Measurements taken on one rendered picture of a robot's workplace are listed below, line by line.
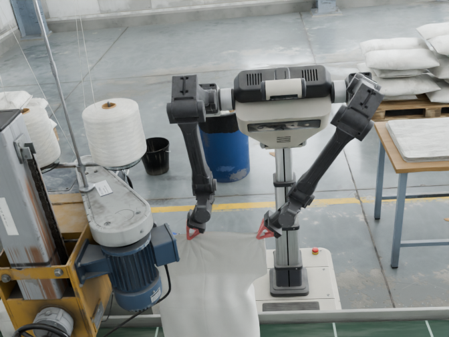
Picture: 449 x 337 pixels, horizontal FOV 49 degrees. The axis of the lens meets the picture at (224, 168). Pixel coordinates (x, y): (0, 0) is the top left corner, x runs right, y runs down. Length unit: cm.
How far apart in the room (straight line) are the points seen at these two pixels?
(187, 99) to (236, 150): 263
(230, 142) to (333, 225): 106
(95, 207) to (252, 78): 81
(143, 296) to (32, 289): 32
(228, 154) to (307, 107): 213
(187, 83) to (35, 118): 45
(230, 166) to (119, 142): 276
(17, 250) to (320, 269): 187
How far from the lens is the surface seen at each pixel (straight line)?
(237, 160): 412
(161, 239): 152
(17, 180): 134
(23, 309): 164
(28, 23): 1042
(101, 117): 141
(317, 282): 284
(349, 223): 370
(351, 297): 315
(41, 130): 153
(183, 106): 146
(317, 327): 246
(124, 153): 144
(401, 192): 303
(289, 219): 170
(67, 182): 186
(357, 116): 148
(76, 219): 164
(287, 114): 199
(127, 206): 148
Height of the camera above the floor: 221
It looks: 30 degrees down
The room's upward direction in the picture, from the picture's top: 6 degrees counter-clockwise
